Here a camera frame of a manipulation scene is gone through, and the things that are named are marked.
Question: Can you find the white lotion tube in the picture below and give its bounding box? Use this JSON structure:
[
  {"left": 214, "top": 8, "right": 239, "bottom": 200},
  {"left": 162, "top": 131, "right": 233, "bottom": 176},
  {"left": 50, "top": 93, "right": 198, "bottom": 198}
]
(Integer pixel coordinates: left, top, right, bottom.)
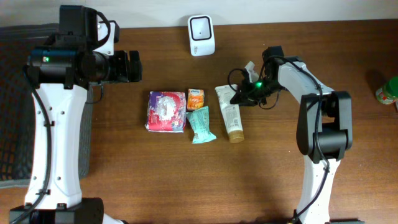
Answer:
[{"left": 215, "top": 85, "right": 244, "bottom": 143}]

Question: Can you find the red purple tissue pack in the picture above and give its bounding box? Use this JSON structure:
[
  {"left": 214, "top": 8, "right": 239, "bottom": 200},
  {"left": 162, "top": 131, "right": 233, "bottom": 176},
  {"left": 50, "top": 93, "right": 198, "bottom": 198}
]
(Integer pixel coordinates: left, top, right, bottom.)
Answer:
[{"left": 145, "top": 91, "right": 187, "bottom": 133}]

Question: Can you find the orange tissue pack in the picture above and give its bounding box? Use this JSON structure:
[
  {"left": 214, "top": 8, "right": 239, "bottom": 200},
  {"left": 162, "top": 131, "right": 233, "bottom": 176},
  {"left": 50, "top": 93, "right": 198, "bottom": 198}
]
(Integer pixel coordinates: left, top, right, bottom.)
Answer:
[{"left": 187, "top": 89, "right": 205, "bottom": 111}]

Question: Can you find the mint green wipes pack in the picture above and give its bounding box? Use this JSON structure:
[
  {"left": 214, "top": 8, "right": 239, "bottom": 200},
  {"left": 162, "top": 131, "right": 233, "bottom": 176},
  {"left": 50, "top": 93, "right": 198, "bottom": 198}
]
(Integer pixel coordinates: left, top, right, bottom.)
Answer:
[{"left": 187, "top": 106, "right": 216, "bottom": 144}]

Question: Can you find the green lid jar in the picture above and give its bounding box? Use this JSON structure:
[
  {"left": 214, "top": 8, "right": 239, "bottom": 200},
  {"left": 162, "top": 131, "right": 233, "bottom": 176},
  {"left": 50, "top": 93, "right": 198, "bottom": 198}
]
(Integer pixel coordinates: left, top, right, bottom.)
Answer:
[{"left": 375, "top": 77, "right": 398, "bottom": 105}]

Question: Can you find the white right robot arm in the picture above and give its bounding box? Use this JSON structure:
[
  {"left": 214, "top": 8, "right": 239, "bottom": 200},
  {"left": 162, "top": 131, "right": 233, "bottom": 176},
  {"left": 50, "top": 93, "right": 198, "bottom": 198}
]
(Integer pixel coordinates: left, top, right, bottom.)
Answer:
[{"left": 230, "top": 46, "right": 353, "bottom": 223}]

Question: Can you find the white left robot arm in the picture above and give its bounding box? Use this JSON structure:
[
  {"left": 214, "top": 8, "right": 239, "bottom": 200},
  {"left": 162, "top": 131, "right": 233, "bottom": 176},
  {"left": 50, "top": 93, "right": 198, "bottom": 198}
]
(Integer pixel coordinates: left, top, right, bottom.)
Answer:
[{"left": 9, "top": 45, "right": 142, "bottom": 223}]

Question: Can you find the white barcode scanner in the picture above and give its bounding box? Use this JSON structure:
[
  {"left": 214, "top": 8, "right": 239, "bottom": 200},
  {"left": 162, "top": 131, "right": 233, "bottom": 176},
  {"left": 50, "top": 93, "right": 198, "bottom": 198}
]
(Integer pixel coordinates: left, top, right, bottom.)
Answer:
[{"left": 187, "top": 15, "right": 215, "bottom": 57}]

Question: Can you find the grey plastic basket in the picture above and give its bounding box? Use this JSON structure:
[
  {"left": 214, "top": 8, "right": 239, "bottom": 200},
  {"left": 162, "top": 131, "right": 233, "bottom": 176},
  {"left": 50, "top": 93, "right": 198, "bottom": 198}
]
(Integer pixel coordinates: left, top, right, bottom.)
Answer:
[{"left": 0, "top": 23, "right": 94, "bottom": 189}]

